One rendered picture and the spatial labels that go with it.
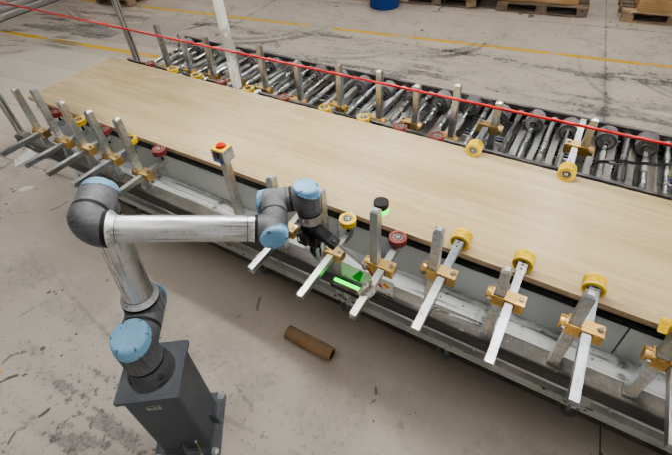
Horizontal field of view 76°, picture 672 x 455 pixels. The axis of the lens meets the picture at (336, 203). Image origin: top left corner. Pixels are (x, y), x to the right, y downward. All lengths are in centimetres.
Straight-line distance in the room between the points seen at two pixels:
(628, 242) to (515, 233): 44
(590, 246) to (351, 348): 136
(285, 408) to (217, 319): 72
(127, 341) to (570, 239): 181
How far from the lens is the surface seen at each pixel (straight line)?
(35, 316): 344
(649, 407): 197
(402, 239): 188
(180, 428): 228
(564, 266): 195
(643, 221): 229
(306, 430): 244
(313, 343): 255
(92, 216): 145
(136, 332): 186
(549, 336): 207
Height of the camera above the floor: 228
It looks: 42 degrees down
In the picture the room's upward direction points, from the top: 4 degrees counter-clockwise
